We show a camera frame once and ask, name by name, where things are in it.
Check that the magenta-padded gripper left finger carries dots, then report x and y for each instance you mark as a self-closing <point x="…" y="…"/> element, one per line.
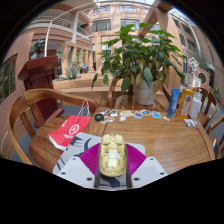
<point x="75" y="168"/>

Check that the grey cat-print mouse pad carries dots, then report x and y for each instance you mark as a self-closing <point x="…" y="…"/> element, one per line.
<point x="83" y="140"/>

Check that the orange liquid bottle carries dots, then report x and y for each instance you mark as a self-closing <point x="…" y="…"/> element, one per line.
<point x="185" y="103"/>

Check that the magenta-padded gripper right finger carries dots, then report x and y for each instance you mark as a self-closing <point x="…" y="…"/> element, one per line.
<point x="150" y="168"/>

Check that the small black key fob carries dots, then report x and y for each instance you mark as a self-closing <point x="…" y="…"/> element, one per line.
<point x="99" y="117"/>

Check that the white outdoor sculpture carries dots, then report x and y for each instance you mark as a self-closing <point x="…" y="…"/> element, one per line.
<point x="193" y="65"/>

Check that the yellow computer mouse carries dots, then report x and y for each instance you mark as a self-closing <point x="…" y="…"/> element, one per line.
<point x="112" y="155"/>

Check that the small printed sticker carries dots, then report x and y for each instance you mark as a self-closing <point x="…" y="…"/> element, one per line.
<point x="138" y="115"/>
<point x="126" y="113"/>
<point x="109" y="112"/>
<point x="156" y="115"/>

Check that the dark bust statue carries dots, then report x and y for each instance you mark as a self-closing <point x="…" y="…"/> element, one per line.
<point x="38" y="50"/>

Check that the blue tube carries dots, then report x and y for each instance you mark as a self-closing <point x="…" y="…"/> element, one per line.
<point x="173" y="103"/>

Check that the red-brown wooden pedestal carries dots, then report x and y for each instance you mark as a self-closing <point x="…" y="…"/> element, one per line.
<point x="40" y="76"/>

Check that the crumpled white tissue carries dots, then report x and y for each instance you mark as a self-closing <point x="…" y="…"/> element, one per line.
<point x="190" y="123"/>

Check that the spiky green agave plant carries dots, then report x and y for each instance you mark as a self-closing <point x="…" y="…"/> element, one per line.
<point x="70" y="74"/>

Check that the large green potted plant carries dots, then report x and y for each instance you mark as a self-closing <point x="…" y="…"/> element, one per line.
<point x="140" y="60"/>

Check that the red paper bag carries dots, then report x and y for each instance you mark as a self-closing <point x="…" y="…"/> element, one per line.
<point x="68" y="131"/>

